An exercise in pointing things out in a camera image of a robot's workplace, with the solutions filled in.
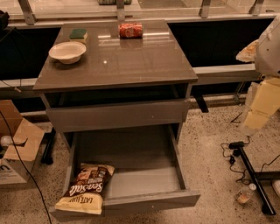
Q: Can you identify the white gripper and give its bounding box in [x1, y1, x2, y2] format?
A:
[241, 77, 280, 137]

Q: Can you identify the brown sea salt chip bag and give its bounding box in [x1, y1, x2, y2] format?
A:
[55, 163, 115, 214]

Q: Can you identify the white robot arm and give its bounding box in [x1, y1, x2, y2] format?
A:
[241, 15, 280, 136]

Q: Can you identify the open grey middle drawer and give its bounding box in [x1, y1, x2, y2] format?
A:
[64, 125, 200, 217]

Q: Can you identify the grey drawer cabinet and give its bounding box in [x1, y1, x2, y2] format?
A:
[32, 19, 201, 221]

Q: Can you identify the closed grey top drawer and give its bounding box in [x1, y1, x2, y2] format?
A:
[46, 100, 188, 132]

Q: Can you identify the clear plastic bottle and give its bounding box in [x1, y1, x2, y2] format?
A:
[235, 183, 256, 204]

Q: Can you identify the black metal stand leg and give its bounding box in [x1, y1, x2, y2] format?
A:
[229, 142, 280, 215]

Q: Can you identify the orange soda can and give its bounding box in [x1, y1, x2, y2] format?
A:
[118, 23, 143, 39]

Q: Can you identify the green yellow sponge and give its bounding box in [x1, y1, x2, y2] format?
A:
[69, 28, 88, 44]

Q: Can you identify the white bowl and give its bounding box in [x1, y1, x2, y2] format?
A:
[49, 41, 87, 64]

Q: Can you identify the cardboard box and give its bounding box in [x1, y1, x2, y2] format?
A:
[0, 100, 45, 185]

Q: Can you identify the metal window railing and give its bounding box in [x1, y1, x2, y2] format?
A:
[0, 0, 280, 26]

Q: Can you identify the black cable with adapter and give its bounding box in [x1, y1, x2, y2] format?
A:
[220, 136, 280, 186]

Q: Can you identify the black floor cable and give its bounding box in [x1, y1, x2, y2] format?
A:
[0, 110, 53, 224]

